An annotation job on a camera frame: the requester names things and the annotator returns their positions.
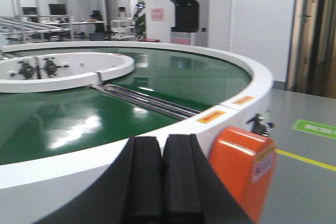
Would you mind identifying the green potted plant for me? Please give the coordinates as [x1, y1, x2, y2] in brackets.
[133, 0, 146, 40]

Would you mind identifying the silver drink dispenser machine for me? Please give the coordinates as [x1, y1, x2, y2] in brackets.
[170, 0, 209, 47]

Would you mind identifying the round green conveyor table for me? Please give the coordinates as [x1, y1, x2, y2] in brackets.
[1, 41, 273, 223]

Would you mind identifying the metal roller rack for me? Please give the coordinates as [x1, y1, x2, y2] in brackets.
[1, 0, 74, 43]

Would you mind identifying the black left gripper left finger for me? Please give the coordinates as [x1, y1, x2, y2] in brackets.
[38, 136, 163, 223]

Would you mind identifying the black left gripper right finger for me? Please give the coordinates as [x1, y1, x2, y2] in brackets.
[163, 134, 252, 223]

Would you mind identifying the white inner conveyor ring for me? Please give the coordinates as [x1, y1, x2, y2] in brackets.
[0, 52, 135, 94]

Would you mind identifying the grey waste bin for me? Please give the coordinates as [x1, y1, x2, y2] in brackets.
[89, 33, 105, 41]

